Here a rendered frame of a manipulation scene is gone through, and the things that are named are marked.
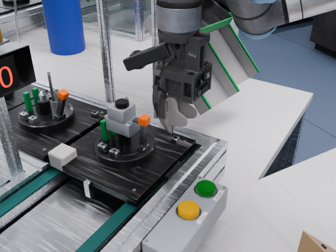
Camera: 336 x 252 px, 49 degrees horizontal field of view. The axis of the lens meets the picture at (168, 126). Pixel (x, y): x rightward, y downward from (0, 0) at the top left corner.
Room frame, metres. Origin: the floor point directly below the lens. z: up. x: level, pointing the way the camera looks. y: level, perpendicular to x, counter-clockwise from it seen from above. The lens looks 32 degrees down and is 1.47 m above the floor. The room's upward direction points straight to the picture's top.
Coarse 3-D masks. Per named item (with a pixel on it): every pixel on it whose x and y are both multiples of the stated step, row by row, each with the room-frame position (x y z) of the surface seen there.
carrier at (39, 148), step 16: (48, 80) 0.89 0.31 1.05; (16, 112) 0.86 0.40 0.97; (32, 112) 0.82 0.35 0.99; (48, 112) 0.82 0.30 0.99; (64, 112) 0.83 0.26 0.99; (80, 112) 0.86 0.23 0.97; (16, 128) 0.78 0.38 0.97; (32, 128) 0.76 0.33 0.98; (48, 128) 0.76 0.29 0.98; (64, 128) 0.78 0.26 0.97; (80, 128) 0.78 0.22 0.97; (32, 144) 0.71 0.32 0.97; (48, 144) 0.71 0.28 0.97; (48, 160) 0.67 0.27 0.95
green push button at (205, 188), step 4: (204, 180) 0.58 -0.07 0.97; (208, 180) 0.58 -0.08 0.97; (196, 184) 0.57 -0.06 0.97; (200, 184) 0.57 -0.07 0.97; (204, 184) 0.57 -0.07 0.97; (208, 184) 0.57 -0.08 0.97; (212, 184) 0.57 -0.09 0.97; (196, 188) 0.56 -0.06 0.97; (200, 188) 0.56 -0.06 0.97; (204, 188) 0.56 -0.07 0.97; (208, 188) 0.56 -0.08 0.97; (212, 188) 0.56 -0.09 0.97; (200, 192) 0.55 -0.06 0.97; (204, 192) 0.55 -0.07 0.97; (208, 192) 0.55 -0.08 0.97; (212, 192) 0.55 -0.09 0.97
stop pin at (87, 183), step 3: (87, 180) 0.59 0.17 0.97; (90, 180) 0.59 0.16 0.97; (84, 183) 0.58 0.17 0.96; (87, 183) 0.58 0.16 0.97; (90, 183) 0.58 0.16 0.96; (84, 186) 0.58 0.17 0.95; (87, 186) 0.58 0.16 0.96; (90, 186) 0.58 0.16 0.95; (84, 189) 0.58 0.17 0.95; (87, 189) 0.58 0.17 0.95; (90, 189) 0.58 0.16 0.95; (87, 192) 0.58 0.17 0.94; (90, 192) 0.58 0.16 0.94; (87, 195) 0.58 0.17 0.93; (90, 195) 0.58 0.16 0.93
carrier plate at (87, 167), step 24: (72, 144) 0.71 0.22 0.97; (168, 144) 0.71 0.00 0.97; (192, 144) 0.71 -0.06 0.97; (72, 168) 0.62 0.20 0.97; (96, 168) 0.62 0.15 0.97; (120, 168) 0.62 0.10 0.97; (144, 168) 0.62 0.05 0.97; (168, 168) 0.63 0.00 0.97; (120, 192) 0.55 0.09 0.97; (144, 192) 0.55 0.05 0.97
